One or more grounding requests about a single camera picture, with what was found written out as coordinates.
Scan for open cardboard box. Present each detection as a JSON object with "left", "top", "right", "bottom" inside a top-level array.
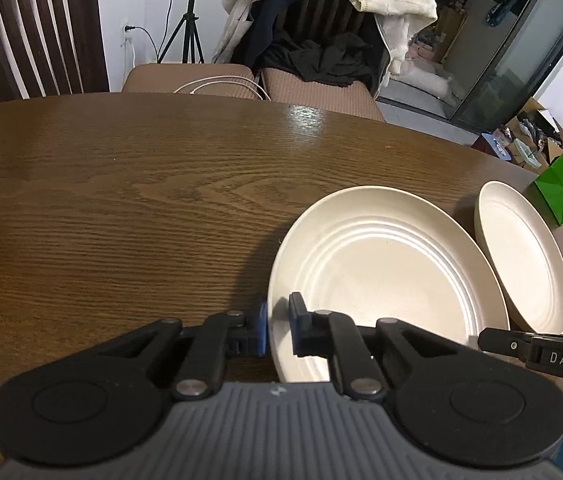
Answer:
[{"left": 471, "top": 97, "right": 563, "bottom": 166}]

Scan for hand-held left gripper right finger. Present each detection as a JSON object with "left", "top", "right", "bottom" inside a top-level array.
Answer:
[{"left": 289, "top": 292, "right": 462, "bottom": 402}]

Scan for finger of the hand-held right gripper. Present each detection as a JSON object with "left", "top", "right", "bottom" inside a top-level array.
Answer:
[{"left": 476, "top": 327, "right": 532, "bottom": 361}]

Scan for dark clothes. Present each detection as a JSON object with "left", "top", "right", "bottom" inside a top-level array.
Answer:
[{"left": 244, "top": 0, "right": 387, "bottom": 86}]

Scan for black tripod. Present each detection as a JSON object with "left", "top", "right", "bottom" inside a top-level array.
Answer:
[{"left": 156, "top": 0, "right": 207, "bottom": 64}]

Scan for wooden chair with clothes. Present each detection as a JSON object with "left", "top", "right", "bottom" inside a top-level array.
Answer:
[{"left": 260, "top": 0, "right": 386, "bottom": 122}]

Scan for cream plate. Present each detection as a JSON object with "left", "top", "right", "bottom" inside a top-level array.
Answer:
[
  {"left": 473, "top": 180, "right": 563, "bottom": 335},
  {"left": 268, "top": 186, "right": 511, "bottom": 385}
]

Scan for white cable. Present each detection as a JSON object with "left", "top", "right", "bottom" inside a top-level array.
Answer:
[{"left": 174, "top": 76, "right": 270, "bottom": 102}]

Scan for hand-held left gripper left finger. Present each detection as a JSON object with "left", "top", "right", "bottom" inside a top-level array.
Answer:
[{"left": 99, "top": 300, "right": 268, "bottom": 401}]

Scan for dark wooden chair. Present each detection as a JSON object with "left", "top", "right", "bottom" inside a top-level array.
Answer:
[{"left": 0, "top": 0, "right": 262, "bottom": 106}]

